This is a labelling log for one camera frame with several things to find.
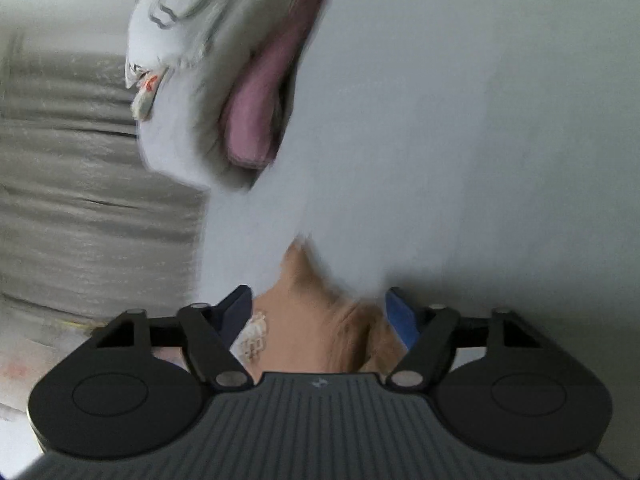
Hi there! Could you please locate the grey star-print curtain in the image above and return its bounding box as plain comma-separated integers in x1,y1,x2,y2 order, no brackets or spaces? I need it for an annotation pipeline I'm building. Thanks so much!
0,25,211,328

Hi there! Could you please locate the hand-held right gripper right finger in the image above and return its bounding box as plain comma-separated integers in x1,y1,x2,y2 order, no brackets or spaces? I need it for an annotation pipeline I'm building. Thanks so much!
384,286,543,390

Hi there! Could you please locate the pink pillow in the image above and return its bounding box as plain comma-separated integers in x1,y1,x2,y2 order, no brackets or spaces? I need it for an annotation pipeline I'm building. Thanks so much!
222,0,341,171

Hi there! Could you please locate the white printed pillow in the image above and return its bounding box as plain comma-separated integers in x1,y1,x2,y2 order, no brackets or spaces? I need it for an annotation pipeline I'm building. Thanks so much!
122,0,226,121

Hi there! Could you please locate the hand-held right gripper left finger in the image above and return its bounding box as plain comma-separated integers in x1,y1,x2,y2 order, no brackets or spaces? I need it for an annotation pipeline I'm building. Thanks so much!
92,284,253,390

